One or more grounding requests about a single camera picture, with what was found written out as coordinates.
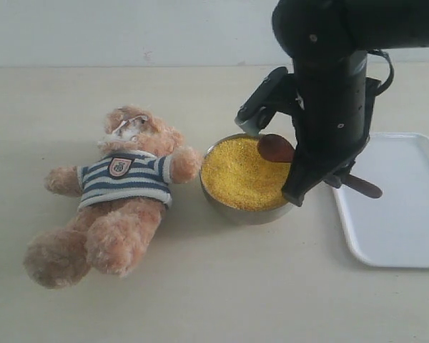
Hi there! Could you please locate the steel bowl of yellow grain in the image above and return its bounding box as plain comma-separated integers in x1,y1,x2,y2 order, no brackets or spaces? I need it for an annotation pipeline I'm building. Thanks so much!
199,134,294,226

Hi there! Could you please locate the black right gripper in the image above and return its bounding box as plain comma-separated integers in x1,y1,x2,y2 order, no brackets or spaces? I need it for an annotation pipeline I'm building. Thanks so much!
282,46,368,207

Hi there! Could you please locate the white plastic tray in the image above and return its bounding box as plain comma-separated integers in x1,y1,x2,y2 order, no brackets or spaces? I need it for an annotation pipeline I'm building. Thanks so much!
333,132,429,269

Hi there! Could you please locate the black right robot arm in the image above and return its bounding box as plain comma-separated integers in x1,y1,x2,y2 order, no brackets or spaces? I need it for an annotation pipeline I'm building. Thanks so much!
272,1,429,206

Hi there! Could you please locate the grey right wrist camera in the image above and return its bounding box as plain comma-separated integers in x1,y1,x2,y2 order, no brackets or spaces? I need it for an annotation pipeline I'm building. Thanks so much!
235,66,295,136

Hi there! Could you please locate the dark brown wooden spoon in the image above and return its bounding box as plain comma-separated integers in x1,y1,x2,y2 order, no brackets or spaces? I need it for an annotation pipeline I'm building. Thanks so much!
257,134,383,199

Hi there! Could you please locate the tan teddy bear striped sweater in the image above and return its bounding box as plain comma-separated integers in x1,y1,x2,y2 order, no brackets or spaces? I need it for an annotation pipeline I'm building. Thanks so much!
23,106,202,289

